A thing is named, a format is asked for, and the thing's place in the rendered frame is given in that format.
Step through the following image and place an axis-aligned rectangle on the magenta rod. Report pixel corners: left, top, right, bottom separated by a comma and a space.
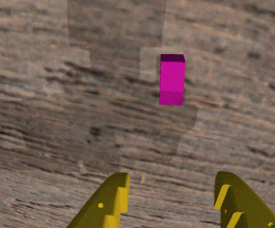
160, 54, 186, 105

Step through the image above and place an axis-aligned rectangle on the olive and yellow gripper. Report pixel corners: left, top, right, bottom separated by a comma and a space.
67, 171, 275, 228

